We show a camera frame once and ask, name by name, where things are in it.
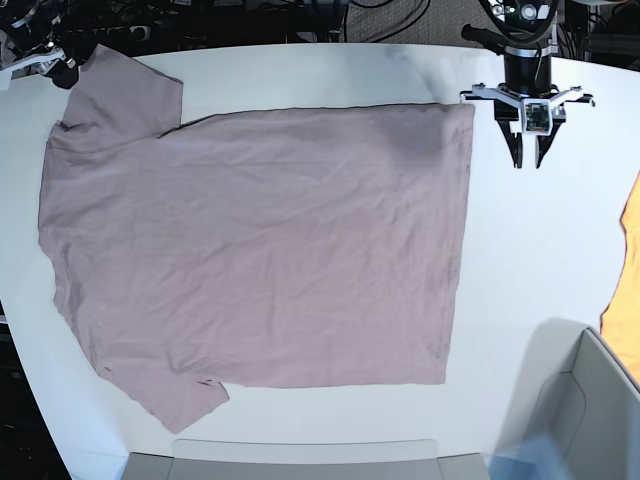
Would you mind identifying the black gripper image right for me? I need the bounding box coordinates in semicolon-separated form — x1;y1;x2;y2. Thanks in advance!
494;53;566;169

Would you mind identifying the blue cloth in bin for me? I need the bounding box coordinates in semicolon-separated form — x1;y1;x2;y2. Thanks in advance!
487;434;572;480

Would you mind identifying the orange cloth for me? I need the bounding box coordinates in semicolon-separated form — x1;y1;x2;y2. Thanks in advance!
600;177;640;382

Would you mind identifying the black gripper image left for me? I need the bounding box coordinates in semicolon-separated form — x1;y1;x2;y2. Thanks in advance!
39;44;95;90

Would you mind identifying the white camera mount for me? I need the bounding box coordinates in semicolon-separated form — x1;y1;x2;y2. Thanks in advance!
460;84;595;136
0;46;66;91

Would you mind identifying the mauve pink T-shirt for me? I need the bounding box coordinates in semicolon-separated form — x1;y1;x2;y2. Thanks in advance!
38;46;474;433

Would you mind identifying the grey plastic bin right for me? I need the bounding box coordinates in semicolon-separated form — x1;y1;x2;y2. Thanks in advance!
523;329;639;479

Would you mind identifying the grey tray bottom edge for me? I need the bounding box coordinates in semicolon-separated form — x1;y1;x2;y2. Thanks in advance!
122;439;489;479

